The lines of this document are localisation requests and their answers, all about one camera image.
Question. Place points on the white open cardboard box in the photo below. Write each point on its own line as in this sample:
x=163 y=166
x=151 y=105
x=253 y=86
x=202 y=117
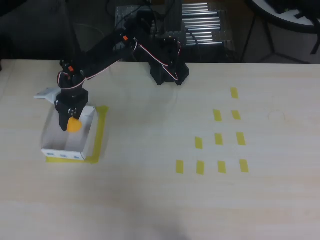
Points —
x=72 y=145

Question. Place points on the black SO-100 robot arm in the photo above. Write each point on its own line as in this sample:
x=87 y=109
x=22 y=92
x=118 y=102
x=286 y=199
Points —
x=105 y=50

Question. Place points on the olive green chair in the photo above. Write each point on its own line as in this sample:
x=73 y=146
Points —
x=87 y=35

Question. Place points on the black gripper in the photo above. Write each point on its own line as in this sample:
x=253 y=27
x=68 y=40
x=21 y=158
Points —
x=70 y=103

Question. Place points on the yellow rubber duck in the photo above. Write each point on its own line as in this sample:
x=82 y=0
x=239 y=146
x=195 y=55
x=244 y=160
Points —
x=74 y=125

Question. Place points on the aluminium rail rack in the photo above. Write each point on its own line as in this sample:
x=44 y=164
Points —
x=205 y=25

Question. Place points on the round white table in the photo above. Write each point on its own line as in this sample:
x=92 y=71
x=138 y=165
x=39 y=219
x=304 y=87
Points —
x=287 y=18

